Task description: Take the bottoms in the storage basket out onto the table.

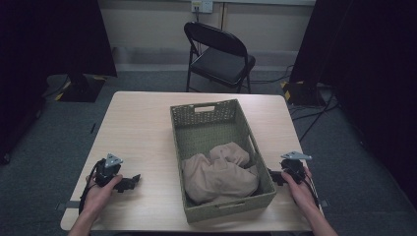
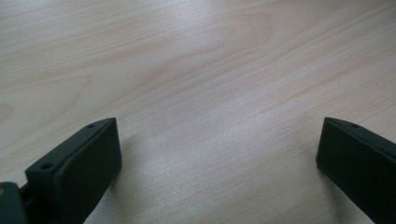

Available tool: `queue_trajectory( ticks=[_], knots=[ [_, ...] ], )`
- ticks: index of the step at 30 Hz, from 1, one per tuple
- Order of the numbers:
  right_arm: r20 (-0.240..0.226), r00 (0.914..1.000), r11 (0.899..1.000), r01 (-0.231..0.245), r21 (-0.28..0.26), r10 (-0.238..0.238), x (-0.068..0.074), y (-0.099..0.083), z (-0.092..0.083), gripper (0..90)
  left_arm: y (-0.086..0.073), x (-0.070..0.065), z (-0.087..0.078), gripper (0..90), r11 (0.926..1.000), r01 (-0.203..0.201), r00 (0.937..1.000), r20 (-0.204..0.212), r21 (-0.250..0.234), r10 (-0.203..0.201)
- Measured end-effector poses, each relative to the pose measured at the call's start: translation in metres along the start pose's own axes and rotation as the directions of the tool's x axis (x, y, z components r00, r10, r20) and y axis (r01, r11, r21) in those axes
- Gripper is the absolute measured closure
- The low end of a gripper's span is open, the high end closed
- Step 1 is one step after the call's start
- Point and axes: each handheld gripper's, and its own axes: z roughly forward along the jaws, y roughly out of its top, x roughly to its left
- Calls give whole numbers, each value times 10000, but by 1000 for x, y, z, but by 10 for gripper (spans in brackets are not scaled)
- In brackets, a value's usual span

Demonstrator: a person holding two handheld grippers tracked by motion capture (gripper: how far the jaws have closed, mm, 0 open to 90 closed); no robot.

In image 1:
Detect black stand base yellow tape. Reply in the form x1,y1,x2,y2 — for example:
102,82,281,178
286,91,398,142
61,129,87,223
280,80,325,107

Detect hand-held gripper cable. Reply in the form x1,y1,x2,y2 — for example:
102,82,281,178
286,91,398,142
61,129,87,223
78,160,106,215
303,171,321,208

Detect right hand-held gripper cable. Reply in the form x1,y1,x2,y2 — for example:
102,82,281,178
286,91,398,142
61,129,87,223
303,171,321,208

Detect black folding chair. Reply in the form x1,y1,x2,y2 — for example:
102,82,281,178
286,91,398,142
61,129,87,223
183,21,257,94

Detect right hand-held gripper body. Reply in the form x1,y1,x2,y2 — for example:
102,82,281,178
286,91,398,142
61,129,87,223
279,150,313,185

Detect beige shorts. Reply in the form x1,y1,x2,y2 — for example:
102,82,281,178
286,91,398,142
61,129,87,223
180,141,261,207

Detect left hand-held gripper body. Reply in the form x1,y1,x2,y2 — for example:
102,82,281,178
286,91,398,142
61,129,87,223
93,152,124,189

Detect white wall outlet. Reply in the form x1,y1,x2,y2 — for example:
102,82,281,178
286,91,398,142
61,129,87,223
191,0,214,15

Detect person's right hand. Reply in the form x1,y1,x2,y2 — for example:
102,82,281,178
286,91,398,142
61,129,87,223
280,166,319,214

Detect person's left hand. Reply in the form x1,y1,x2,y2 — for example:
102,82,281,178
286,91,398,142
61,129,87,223
82,174,124,218

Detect black floor cable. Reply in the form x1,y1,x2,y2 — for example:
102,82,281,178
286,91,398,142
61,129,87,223
290,92,340,143
41,74,72,99
249,64,295,85

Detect thin wall pipe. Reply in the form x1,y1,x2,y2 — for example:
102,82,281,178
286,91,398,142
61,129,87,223
221,2,228,31

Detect black curtain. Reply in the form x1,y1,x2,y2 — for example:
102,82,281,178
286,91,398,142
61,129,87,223
289,0,417,201
0,0,118,165

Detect left hand-held gripper cable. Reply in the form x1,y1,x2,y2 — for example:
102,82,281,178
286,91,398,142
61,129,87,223
78,160,106,215

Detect green woven basket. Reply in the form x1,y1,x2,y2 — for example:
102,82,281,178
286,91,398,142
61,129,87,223
169,98,277,225

